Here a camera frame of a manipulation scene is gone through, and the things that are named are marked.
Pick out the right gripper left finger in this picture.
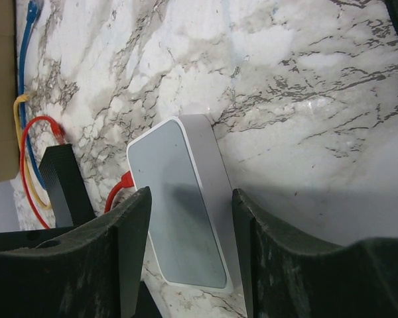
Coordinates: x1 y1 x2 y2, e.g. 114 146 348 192
0 187 152 317

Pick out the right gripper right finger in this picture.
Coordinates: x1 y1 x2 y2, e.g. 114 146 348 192
232 189 398 317

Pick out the black blue network switch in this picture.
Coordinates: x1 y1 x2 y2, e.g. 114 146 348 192
39 144 96 228

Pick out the white grey device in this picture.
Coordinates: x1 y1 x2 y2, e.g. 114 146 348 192
127 114 241 293

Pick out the long red ethernet cable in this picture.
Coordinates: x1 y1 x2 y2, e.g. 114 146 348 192
19 115 67 229

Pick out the yellow ethernet cable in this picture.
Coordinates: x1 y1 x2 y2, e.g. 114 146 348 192
13 93 52 210

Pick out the tan plastic toolbox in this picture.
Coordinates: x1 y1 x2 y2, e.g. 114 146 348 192
0 1 19 182

